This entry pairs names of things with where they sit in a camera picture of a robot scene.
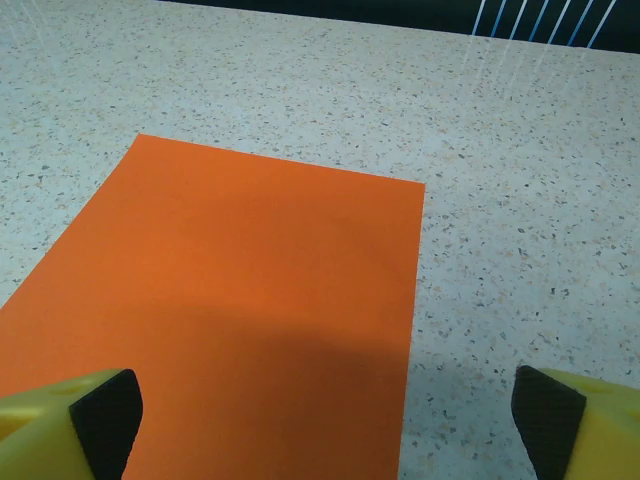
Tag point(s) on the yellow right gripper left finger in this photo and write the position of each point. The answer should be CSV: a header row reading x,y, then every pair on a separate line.
x,y
45,430

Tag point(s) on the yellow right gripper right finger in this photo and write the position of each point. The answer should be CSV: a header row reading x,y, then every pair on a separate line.
x,y
590,435

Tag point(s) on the orange paper sheet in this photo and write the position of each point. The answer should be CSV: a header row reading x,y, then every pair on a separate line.
x,y
250,250

